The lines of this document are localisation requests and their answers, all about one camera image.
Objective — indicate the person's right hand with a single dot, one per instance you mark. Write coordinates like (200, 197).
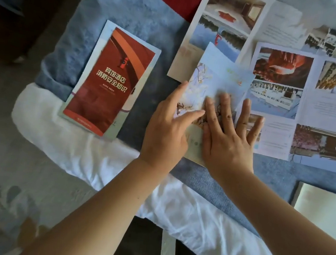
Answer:
(228, 150)

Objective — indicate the person's left hand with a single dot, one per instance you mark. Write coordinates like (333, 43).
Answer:
(164, 137)

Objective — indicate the blossom tree brochure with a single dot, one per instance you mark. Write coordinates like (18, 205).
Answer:
(219, 65)

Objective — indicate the brown jar cover brochure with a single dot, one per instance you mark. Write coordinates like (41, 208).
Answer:
(282, 69)

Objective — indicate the purple crab picture brochure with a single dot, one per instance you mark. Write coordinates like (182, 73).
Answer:
(102, 39)

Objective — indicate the pale green leaflet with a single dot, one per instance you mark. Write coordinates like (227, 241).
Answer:
(326, 214)

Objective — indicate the red monument cover brochure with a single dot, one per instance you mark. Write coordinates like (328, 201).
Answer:
(234, 10)

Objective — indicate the person's left forearm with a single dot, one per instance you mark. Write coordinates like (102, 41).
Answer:
(98, 220)

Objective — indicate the person's right forearm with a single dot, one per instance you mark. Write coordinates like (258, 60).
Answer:
(288, 234)

